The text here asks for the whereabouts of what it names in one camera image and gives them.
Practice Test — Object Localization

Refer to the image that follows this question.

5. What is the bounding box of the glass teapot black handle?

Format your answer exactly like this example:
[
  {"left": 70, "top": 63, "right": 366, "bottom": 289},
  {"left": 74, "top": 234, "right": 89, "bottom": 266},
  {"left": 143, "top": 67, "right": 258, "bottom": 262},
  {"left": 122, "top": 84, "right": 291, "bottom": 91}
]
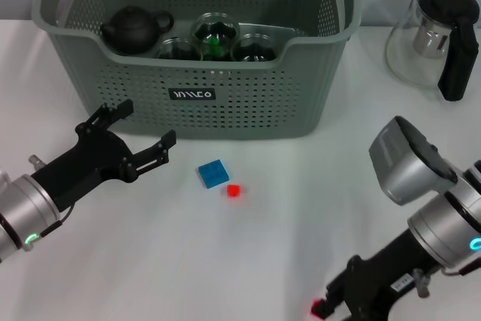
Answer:
[{"left": 383, "top": 0, "right": 481, "bottom": 102}]

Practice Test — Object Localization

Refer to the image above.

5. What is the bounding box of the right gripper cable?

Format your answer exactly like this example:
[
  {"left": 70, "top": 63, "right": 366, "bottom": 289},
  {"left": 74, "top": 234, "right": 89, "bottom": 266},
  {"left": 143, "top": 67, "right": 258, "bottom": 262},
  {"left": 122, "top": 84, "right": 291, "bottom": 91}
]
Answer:
[{"left": 439, "top": 259, "right": 476, "bottom": 276}]

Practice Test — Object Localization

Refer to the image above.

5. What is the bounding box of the blue toy brick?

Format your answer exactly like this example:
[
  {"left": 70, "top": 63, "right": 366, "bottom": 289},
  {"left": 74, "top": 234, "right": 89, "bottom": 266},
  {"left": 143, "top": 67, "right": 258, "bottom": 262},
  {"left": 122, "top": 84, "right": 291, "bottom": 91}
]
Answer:
[{"left": 197, "top": 159, "right": 231, "bottom": 189}]

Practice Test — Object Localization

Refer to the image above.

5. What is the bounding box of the black clay teapot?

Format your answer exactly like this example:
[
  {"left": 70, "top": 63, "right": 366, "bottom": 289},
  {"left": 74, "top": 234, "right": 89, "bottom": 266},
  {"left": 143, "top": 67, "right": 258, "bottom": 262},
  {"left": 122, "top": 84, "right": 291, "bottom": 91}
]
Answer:
[{"left": 99, "top": 5, "right": 175, "bottom": 55}]

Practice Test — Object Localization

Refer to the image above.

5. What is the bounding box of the glass teacup black base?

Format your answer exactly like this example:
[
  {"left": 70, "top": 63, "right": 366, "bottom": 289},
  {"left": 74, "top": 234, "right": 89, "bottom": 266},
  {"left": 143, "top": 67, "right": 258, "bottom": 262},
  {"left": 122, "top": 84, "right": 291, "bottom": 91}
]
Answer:
[
  {"left": 156, "top": 36, "right": 198, "bottom": 61},
  {"left": 231, "top": 32, "right": 279, "bottom": 62},
  {"left": 189, "top": 12, "right": 241, "bottom": 62}
]

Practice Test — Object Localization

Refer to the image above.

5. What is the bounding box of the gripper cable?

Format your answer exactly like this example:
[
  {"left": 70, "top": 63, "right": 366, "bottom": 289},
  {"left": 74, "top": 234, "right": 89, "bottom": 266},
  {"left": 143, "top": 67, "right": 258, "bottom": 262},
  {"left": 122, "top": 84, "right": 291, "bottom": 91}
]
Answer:
[
  {"left": 24, "top": 202, "right": 76, "bottom": 253},
  {"left": 439, "top": 259, "right": 476, "bottom": 276}
]

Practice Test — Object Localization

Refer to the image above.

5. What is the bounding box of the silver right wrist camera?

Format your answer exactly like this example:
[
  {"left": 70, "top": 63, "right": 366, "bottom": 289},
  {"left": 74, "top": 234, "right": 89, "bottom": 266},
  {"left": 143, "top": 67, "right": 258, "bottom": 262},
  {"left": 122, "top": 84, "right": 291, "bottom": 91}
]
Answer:
[{"left": 368, "top": 116, "right": 459, "bottom": 205}]

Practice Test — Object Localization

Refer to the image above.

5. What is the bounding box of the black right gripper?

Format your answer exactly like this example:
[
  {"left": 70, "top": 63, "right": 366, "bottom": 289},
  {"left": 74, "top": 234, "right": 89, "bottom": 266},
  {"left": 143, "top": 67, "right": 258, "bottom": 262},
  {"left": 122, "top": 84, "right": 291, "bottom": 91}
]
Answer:
[{"left": 311, "top": 229, "right": 425, "bottom": 321}]

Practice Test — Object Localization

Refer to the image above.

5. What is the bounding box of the green toy brick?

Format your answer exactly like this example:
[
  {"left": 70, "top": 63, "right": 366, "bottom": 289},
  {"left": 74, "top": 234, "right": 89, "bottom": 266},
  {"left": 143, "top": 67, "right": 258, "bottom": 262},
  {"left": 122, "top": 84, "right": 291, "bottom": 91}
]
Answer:
[{"left": 208, "top": 35, "right": 222, "bottom": 59}]

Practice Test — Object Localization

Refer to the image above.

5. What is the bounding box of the grey perforated storage basket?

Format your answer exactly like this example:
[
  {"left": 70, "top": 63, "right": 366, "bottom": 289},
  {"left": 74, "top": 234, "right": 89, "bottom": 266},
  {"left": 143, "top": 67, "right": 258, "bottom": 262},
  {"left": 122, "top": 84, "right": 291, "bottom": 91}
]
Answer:
[{"left": 32, "top": 0, "right": 364, "bottom": 140}]

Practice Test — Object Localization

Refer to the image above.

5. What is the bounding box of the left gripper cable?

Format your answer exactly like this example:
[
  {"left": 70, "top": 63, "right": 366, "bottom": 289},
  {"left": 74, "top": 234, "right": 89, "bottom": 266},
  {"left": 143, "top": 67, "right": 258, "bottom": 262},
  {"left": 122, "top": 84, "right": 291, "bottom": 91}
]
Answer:
[{"left": 24, "top": 202, "right": 76, "bottom": 253}]

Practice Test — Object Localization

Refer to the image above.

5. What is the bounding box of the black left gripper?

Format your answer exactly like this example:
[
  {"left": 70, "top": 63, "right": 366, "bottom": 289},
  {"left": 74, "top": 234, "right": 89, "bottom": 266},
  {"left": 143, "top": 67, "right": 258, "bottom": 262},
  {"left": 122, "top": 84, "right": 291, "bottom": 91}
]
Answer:
[{"left": 32, "top": 99, "right": 177, "bottom": 207}]

